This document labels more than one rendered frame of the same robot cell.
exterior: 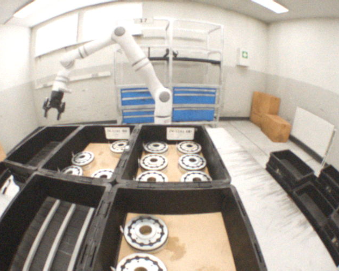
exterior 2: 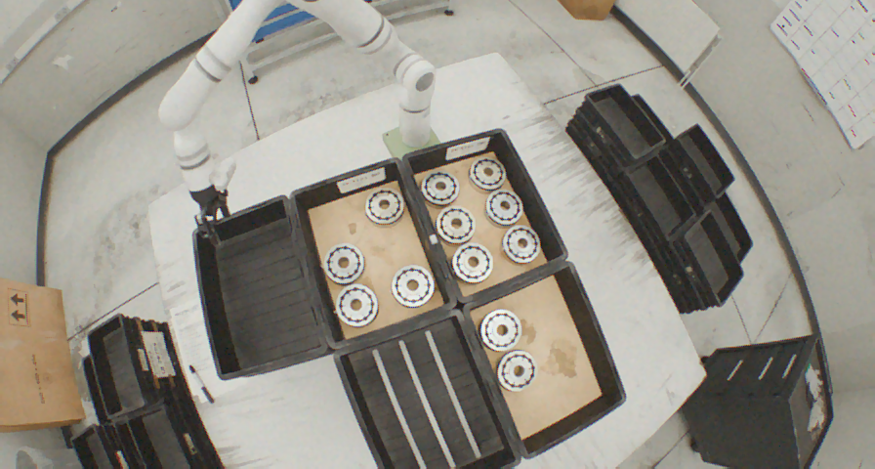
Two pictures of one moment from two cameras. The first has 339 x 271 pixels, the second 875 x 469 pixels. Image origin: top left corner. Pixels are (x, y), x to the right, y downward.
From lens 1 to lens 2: 0.58 m
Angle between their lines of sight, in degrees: 48
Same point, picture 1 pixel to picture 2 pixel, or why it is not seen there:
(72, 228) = (422, 368)
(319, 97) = not seen: outside the picture
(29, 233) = (378, 417)
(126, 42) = (337, 10)
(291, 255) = (627, 301)
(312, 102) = not seen: outside the picture
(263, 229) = (591, 268)
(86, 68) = not seen: outside the picture
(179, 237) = (525, 319)
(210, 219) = (546, 286)
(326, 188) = (685, 170)
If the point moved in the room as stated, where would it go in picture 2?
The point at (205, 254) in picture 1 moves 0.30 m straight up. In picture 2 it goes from (552, 327) to (616, 318)
